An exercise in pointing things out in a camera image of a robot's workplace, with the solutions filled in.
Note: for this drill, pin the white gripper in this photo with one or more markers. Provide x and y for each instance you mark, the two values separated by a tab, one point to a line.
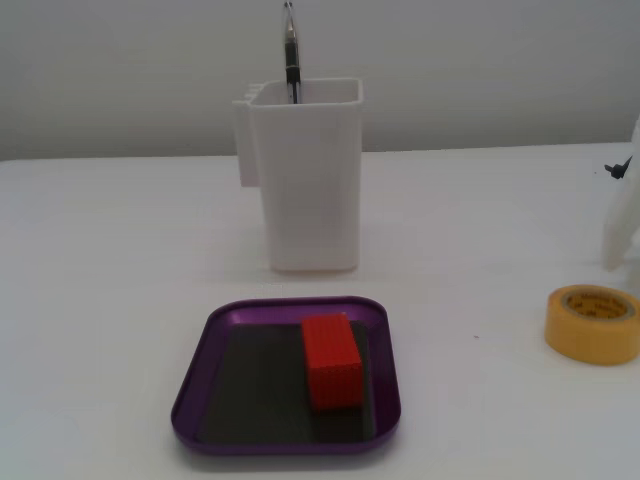
623	235

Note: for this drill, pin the white plastic pen holder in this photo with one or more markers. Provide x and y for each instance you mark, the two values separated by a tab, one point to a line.
310	190

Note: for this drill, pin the red cube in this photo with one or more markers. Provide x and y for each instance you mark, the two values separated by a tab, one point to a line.
332	365

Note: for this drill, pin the purple metal tray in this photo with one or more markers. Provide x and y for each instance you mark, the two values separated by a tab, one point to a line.
200	360

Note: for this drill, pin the black pen with clip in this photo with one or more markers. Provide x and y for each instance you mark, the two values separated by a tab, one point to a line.
291	55

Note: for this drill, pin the yellow tape roll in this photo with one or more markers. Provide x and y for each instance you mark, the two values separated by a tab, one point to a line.
580	335

